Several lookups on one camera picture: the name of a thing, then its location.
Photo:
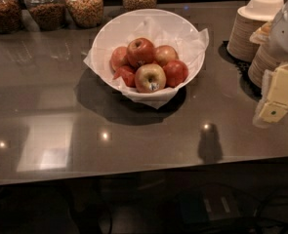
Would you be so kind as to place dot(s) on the front yellow-red apple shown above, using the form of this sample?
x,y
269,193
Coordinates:
x,y
150,78

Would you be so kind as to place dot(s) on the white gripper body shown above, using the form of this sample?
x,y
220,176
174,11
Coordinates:
x,y
286,36

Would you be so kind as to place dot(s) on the white paper liner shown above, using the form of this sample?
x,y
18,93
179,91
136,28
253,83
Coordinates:
x,y
195,43

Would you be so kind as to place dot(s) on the front stack paper bowls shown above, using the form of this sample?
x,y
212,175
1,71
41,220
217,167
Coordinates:
x,y
263,60

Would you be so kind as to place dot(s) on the back stack paper bowls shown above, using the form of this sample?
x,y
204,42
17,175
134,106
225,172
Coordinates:
x,y
248,19

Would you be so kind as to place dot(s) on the red apple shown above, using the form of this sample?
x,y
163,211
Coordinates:
x,y
176,72
127,74
118,58
139,52

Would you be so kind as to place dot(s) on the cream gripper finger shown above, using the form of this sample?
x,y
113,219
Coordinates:
x,y
261,35

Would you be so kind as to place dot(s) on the dark box under table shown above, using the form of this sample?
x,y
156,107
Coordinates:
x,y
206,205

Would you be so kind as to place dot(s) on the stack paper bowls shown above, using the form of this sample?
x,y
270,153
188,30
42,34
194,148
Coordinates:
x,y
248,19
263,60

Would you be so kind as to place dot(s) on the back right apple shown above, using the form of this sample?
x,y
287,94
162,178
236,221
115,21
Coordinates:
x,y
164,53

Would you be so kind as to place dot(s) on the white bowl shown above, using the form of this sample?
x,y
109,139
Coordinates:
x,y
169,28

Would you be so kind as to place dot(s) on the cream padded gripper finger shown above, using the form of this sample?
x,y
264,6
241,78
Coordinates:
x,y
273,105

